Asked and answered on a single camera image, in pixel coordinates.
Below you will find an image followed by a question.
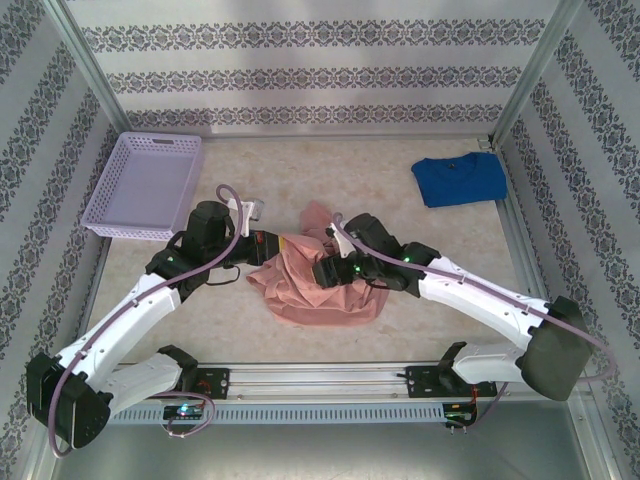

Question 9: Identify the right small circuit board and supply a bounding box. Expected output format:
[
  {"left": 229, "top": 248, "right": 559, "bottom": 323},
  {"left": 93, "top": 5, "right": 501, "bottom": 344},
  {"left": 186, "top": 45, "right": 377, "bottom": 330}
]
[{"left": 443, "top": 408, "right": 477, "bottom": 427}]

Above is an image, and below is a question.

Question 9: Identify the grey metal sheet panel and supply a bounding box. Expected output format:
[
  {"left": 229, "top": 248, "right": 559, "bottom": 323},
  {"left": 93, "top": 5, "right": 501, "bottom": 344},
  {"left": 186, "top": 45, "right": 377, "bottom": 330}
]
[{"left": 49, "top": 422, "right": 616, "bottom": 480}]

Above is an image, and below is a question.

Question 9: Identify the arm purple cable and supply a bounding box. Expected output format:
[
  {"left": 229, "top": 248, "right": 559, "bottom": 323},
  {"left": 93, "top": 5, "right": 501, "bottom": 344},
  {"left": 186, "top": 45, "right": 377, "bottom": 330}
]
[
  {"left": 49, "top": 184, "right": 249, "bottom": 459},
  {"left": 329, "top": 212, "right": 616, "bottom": 434}
]

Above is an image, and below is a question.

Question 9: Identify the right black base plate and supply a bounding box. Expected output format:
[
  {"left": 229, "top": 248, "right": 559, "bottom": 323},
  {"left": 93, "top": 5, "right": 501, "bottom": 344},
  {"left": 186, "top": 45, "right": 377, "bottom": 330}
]
[{"left": 405, "top": 364, "right": 499, "bottom": 400}]

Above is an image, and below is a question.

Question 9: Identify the left aluminium frame post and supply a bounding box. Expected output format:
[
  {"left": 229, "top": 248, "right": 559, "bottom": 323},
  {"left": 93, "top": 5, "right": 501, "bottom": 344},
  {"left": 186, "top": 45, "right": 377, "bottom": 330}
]
[{"left": 52, "top": 0, "right": 129, "bottom": 139}]

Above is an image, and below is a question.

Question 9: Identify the right aluminium frame post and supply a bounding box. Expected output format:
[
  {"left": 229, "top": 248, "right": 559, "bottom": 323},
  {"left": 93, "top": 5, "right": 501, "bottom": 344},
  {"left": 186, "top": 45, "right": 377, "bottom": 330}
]
[{"left": 488, "top": 0, "right": 586, "bottom": 147}]

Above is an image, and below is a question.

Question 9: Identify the left small circuit board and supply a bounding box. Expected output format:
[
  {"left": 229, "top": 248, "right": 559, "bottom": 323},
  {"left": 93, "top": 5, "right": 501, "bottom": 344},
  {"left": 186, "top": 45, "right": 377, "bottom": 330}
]
[{"left": 163, "top": 404, "right": 205, "bottom": 421}]

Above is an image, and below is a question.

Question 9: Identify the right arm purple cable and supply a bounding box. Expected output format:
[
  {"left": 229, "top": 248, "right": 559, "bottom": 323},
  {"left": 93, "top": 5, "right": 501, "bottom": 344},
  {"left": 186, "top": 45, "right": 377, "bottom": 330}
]
[{"left": 329, "top": 212, "right": 616, "bottom": 434}]

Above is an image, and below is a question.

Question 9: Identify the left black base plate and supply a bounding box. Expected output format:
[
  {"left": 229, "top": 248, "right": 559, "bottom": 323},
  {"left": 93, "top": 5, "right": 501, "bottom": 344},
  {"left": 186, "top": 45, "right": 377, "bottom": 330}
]
[{"left": 192, "top": 367, "right": 232, "bottom": 401}]

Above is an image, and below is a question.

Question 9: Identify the lavender perforated plastic basket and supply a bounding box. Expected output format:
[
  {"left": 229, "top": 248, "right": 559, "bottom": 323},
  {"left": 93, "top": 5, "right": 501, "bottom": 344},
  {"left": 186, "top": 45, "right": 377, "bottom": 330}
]
[{"left": 81, "top": 132, "right": 205, "bottom": 240}]

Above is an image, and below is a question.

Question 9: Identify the aluminium frame post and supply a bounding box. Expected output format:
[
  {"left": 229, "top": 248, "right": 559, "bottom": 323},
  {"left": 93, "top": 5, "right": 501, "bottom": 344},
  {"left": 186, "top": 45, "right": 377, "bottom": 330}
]
[
  {"left": 488, "top": 0, "right": 586, "bottom": 147},
  {"left": 52, "top": 0, "right": 129, "bottom": 139}
]

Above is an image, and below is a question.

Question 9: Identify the pink t-shirt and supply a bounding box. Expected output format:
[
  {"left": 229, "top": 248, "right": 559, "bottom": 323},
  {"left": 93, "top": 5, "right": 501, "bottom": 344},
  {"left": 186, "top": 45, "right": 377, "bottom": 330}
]
[{"left": 244, "top": 199, "right": 391, "bottom": 329}]

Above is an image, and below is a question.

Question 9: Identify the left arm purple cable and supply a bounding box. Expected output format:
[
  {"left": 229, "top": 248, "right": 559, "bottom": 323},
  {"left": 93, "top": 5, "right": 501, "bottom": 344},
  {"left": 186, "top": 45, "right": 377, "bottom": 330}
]
[{"left": 49, "top": 184, "right": 249, "bottom": 459}]

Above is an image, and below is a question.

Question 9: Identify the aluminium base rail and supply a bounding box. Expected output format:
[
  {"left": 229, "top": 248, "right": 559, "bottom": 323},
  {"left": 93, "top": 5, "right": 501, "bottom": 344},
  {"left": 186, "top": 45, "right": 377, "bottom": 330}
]
[{"left": 107, "top": 362, "right": 526, "bottom": 402}]

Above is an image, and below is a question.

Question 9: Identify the grey slotted cable duct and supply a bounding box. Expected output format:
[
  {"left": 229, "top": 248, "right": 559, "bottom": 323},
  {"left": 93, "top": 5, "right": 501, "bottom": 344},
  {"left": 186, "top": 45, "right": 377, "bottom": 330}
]
[{"left": 107, "top": 403, "right": 479, "bottom": 425}]

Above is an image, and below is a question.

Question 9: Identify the small circuit board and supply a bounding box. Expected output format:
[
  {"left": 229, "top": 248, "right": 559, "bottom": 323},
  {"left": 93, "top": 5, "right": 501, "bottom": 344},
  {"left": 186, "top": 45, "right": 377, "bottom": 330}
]
[
  {"left": 163, "top": 404, "right": 205, "bottom": 421},
  {"left": 443, "top": 408, "right": 477, "bottom": 427}
]

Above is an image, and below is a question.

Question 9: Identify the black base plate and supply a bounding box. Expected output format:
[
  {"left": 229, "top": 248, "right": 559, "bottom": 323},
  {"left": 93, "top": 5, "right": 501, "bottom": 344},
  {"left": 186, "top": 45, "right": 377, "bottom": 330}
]
[
  {"left": 405, "top": 364, "right": 499, "bottom": 400},
  {"left": 192, "top": 367, "right": 232, "bottom": 401}
]

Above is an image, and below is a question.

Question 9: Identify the folded blue t-shirt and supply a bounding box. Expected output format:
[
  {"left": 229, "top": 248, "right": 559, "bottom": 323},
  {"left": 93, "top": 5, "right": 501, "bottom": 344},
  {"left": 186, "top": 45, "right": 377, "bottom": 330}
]
[{"left": 410, "top": 152, "right": 509, "bottom": 209}]

